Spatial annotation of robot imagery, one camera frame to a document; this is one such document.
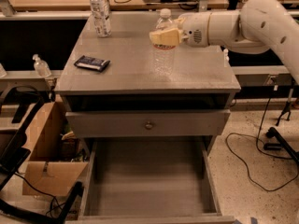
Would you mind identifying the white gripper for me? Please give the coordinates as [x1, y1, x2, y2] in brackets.
[149, 12, 211, 48]

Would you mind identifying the small clear water bottle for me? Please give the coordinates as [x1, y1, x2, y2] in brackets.
[152, 8, 175, 77]

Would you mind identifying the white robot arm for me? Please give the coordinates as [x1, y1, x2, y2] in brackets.
[149, 0, 299, 82]

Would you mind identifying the small white pump bottle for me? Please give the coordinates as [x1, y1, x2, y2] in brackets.
[223, 49, 230, 67]

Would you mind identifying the tall labelled plastic bottle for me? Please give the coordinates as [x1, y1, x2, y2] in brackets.
[90, 0, 111, 37]

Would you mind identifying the grey wooden drawer cabinet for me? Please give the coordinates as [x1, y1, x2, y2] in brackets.
[53, 10, 242, 224]

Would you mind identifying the grey top drawer with knob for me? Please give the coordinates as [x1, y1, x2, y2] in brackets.
[66, 109, 230, 138]

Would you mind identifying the clear sanitizer pump bottle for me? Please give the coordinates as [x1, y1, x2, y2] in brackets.
[33, 54, 51, 77]

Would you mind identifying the open middle drawer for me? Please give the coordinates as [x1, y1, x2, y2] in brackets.
[66, 139, 235, 224]

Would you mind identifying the black tripod stand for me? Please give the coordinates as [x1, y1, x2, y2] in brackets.
[276, 78, 296, 126]

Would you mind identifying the black stand leg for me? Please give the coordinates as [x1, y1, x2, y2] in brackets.
[263, 127, 299, 165]

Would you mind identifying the brown cardboard box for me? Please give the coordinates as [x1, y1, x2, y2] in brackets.
[22, 102, 88, 196]

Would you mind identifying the black floor cable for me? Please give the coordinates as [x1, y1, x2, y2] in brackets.
[224, 91, 299, 192]

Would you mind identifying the black chair frame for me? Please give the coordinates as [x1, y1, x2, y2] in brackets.
[0, 86, 83, 224]

